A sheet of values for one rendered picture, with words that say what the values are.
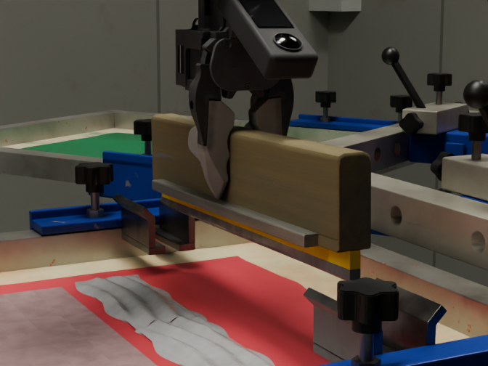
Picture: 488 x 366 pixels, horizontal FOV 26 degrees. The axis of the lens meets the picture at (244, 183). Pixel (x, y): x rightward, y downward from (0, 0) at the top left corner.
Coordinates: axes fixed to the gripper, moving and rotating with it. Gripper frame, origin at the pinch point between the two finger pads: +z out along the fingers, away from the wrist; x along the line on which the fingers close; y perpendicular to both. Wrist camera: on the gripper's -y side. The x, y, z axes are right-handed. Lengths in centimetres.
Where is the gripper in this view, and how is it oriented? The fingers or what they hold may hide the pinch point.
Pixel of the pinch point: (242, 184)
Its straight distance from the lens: 96.4
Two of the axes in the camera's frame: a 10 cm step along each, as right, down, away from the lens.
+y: -4.5, -1.6, 8.8
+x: -8.9, 0.8, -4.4
